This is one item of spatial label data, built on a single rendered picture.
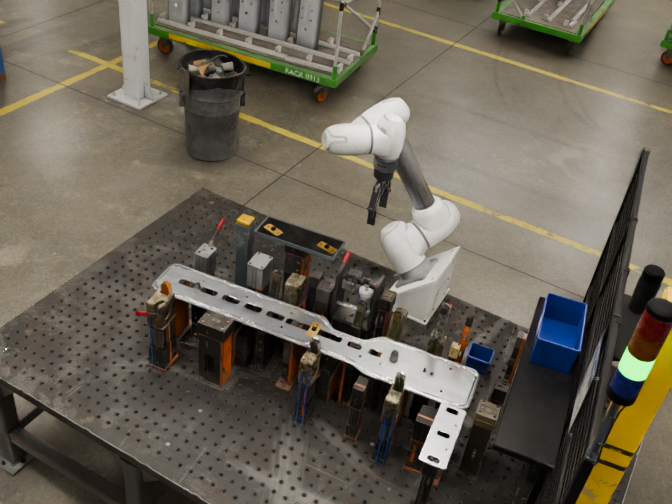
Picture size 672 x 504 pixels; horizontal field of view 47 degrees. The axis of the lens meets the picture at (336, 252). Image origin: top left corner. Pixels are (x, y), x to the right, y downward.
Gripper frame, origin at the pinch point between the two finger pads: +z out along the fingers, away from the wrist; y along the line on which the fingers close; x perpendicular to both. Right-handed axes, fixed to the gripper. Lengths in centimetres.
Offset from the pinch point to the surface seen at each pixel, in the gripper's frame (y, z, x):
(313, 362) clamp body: 45, 42, -3
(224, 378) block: 44, 71, -41
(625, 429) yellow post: 78, -12, 98
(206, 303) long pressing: 32, 46, -56
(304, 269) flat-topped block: -6, 44, -29
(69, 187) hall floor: -124, 146, -255
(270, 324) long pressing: 31, 46, -28
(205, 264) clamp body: 13, 44, -68
